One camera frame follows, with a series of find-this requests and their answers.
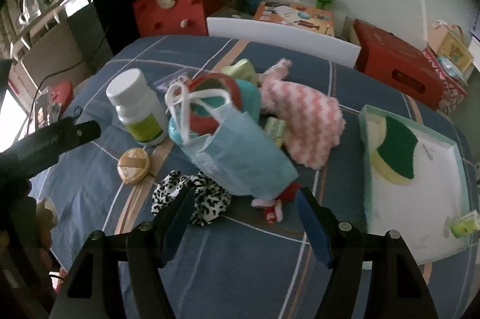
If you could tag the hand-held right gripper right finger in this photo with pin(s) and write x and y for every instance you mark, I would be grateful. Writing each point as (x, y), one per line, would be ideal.
(315, 229)

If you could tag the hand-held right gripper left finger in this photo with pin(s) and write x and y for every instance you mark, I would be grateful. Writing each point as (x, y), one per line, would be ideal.
(176, 232)

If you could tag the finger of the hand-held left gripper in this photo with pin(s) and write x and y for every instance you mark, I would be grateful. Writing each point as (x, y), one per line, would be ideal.
(56, 142)

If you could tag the leopard print scrunchie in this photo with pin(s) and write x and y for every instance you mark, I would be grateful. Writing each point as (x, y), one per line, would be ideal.
(210, 200)

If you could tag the red white small plush toy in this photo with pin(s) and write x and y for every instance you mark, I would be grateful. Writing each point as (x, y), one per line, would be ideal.
(273, 204)

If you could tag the teal white box tray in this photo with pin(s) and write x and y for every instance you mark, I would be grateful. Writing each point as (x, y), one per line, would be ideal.
(412, 206)

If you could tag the blue face mask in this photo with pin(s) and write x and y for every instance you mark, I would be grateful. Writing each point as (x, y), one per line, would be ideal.
(240, 153)

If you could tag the green tissue packet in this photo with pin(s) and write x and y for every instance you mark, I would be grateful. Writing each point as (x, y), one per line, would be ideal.
(465, 225)
(275, 129)

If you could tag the teal soft cloth bundle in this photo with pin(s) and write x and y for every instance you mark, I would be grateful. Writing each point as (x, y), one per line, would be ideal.
(249, 95)

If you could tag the red tape roll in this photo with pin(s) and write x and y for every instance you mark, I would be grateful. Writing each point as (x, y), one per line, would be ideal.
(229, 87)

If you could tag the red round container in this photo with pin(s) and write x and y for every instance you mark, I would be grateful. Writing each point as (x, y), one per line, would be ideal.
(62, 95)

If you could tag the plaid blue blanket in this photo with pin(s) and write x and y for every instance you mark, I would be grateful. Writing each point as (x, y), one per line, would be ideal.
(243, 266)

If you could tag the round wooden disc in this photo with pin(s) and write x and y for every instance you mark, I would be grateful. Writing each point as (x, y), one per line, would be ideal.
(133, 165)

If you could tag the white pill bottle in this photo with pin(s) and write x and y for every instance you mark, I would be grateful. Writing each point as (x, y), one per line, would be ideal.
(138, 105)

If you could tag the pink white striped fluffy cloth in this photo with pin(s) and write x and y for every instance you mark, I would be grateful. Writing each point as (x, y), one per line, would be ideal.
(303, 116)

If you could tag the green yellow sponge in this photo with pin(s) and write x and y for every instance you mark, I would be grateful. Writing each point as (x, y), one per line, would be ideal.
(397, 150)

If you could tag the small clear zip bag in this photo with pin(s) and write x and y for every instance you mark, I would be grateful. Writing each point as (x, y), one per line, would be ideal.
(168, 78)

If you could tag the black cabinet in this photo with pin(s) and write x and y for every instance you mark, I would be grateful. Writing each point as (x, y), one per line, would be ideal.
(112, 3)

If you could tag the light green cloth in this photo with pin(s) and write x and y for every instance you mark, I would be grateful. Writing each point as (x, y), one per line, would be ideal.
(240, 70)

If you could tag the red cardboard box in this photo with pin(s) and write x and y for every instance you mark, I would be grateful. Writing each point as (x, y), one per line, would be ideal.
(397, 60)

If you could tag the white bed board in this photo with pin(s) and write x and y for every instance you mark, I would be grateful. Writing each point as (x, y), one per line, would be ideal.
(285, 37)

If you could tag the patterned fabric basket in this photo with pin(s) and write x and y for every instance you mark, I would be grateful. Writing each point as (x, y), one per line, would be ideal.
(452, 82)

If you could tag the orange puzzle board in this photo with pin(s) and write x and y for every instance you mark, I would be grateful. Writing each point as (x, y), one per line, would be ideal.
(296, 16)

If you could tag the yellow gift bag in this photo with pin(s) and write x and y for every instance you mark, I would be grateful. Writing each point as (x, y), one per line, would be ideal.
(455, 46)

